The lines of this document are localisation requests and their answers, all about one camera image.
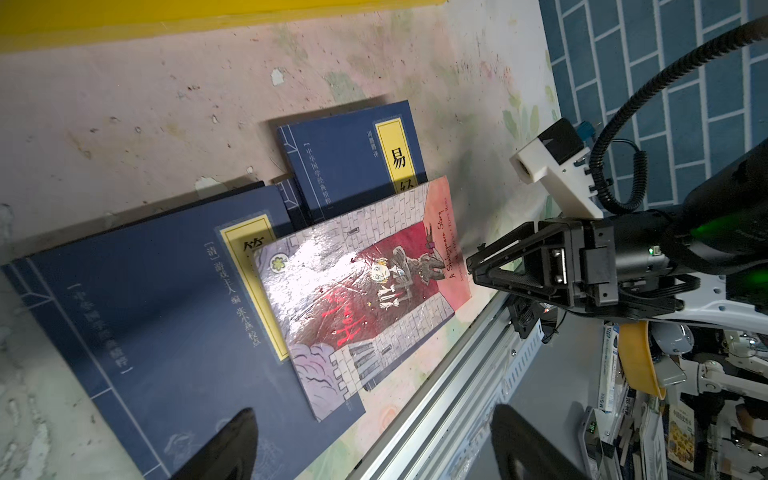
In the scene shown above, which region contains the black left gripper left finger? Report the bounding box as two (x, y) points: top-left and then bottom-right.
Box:
(171, 408), (258, 480)

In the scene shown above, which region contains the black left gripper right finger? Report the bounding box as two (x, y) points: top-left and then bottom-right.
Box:
(490, 404), (588, 479)

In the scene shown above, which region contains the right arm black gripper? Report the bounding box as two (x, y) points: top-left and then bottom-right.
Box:
(466, 209), (675, 315)

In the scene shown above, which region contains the illustrated red grey book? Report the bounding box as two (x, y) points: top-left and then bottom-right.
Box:
(252, 177), (471, 420)

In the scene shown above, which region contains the blue book yellow label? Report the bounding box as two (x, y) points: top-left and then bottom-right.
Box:
(276, 100), (428, 224)

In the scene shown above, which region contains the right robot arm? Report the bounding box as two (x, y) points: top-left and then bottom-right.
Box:
(467, 140), (767, 334)

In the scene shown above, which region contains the blue book left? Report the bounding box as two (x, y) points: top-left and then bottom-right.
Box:
(2, 186), (364, 479)

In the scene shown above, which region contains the floral table mat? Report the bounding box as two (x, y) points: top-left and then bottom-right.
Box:
(287, 0), (562, 480)

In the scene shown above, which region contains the blue book underneath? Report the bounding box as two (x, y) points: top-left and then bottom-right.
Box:
(273, 176), (312, 231)

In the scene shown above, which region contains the yellow wooden bookshelf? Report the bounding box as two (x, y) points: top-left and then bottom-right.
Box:
(1, 0), (434, 53)

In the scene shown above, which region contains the aluminium front rail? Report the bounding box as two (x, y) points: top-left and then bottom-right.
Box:
(349, 292), (544, 479)

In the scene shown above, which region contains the black corrugated cable right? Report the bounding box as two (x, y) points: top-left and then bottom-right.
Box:
(587, 13), (768, 216)

